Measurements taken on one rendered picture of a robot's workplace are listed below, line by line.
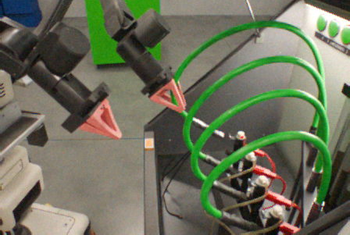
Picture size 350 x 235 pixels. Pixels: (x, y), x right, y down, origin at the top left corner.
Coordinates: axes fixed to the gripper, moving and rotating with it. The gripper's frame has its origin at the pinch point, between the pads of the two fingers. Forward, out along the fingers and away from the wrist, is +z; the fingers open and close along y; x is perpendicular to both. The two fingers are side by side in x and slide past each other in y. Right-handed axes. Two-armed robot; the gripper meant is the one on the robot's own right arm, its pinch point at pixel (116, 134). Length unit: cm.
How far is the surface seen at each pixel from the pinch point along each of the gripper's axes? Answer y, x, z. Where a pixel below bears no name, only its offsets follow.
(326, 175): 26.7, -3.7, 27.9
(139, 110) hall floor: -128, 205, 49
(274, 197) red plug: 14.2, 1.0, 32.3
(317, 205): 21.7, -3.6, 33.9
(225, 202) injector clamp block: -1.6, 10.0, 35.6
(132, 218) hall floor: -106, 73, 70
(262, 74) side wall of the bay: 19, 53, 30
